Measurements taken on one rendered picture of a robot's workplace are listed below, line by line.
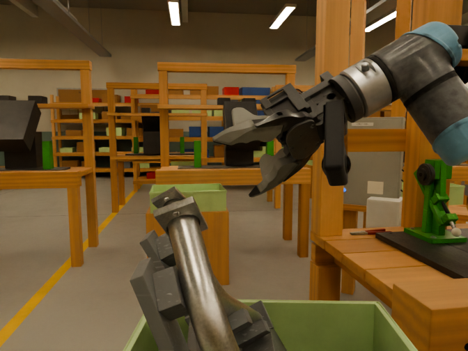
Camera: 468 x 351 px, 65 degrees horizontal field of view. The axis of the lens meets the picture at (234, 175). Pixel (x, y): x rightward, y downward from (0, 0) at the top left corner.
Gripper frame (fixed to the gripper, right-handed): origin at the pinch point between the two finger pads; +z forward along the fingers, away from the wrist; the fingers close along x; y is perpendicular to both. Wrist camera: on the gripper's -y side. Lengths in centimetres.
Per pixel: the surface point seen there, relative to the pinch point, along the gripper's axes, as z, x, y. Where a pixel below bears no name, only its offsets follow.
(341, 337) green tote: -1.6, -32.9, -18.5
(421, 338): -16, -53, -22
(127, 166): 295, -623, 718
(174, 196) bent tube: 8.9, 1.6, 0.7
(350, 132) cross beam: -42, -76, 52
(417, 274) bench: -27, -68, -6
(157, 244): 13.3, 1.5, -4.9
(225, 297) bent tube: 8.8, -5.0, -13.4
